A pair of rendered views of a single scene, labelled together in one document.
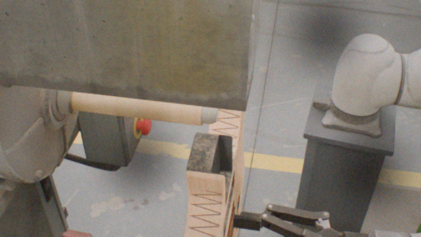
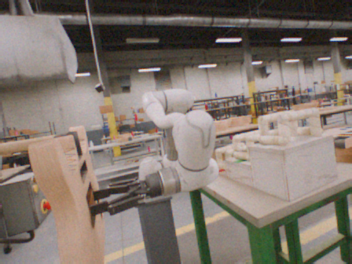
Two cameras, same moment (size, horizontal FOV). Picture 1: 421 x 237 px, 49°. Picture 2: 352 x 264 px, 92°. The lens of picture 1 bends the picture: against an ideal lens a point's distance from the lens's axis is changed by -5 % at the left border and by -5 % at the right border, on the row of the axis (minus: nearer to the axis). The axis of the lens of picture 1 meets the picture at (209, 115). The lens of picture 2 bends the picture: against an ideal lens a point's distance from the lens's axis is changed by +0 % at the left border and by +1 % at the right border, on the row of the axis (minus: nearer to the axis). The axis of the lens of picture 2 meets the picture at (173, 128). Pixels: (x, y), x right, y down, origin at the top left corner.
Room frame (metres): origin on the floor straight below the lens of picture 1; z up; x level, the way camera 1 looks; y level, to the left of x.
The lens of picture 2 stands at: (-0.13, -0.03, 1.25)
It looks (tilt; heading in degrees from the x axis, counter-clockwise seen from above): 3 degrees down; 331
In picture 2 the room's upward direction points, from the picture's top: 9 degrees counter-clockwise
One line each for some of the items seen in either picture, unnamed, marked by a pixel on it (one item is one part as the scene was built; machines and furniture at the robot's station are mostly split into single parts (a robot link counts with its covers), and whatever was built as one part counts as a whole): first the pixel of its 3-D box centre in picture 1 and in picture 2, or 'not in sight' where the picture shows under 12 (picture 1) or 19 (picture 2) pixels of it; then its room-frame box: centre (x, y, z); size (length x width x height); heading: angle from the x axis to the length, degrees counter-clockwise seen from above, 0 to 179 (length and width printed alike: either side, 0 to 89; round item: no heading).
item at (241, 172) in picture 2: not in sight; (260, 164); (0.39, -0.74, 0.98); 0.27 x 0.16 x 0.09; 83
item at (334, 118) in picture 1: (348, 106); not in sight; (1.18, -0.44, 0.73); 0.22 x 0.18 x 0.06; 72
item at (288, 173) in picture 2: not in sight; (291, 162); (0.24, -0.72, 1.02); 0.27 x 0.15 x 0.17; 83
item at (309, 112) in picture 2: not in sight; (298, 115); (0.19, -0.71, 1.20); 0.20 x 0.03 x 0.03; 82
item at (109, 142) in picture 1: (81, 120); (5, 214); (0.79, 0.28, 0.99); 0.24 x 0.21 x 0.26; 79
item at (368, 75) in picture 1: (366, 71); (150, 172); (1.17, -0.46, 0.87); 0.18 x 0.16 x 0.22; 80
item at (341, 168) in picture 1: (334, 189); (159, 234); (1.17, -0.45, 0.35); 0.28 x 0.28 x 0.70; 72
